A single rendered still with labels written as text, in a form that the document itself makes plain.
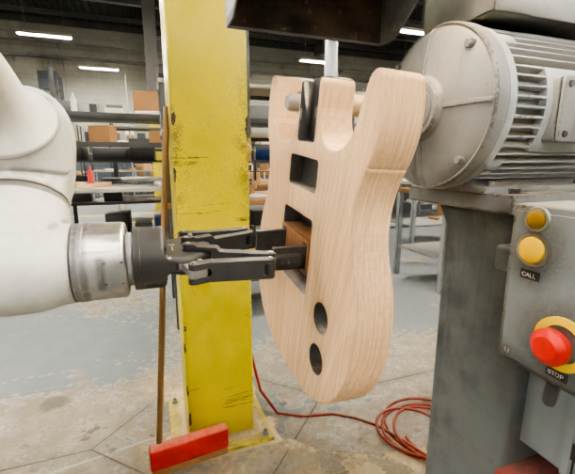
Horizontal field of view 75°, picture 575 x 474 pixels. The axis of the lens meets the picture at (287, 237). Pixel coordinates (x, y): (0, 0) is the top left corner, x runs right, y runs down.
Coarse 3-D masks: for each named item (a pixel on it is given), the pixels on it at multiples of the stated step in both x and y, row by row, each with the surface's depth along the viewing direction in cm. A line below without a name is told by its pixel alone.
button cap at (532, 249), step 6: (522, 240) 43; (528, 240) 43; (534, 240) 42; (522, 246) 43; (528, 246) 43; (534, 246) 42; (540, 246) 41; (522, 252) 43; (528, 252) 43; (534, 252) 42; (540, 252) 41; (522, 258) 43; (528, 258) 43; (534, 258) 42; (540, 258) 41
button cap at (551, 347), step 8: (544, 328) 40; (552, 328) 40; (536, 336) 40; (544, 336) 39; (552, 336) 39; (560, 336) 38; (536, 344) 40; (544, 344) 39; (552, 344) 39; (560, 344) 38; (568, 344) 38; (536, 352) 40; (544, 352) 39; (552, 352) 39; (560, 352) 38; (568, 352) 38; (544, 360) 40; (552, 360) 39; (560, 360) 38; (568, 360) 38
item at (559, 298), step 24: (552, 216) 40; (552, 240) 41; (528, 264) 43; (552, 264) 41; (528, 288) 44; (552, 288) 41; (504, 312) 47; (528, 312) 44; (552, 312) 41; (504, 336) 47; (528, 336) 44; (528, 360) 44; (552, 384) 42
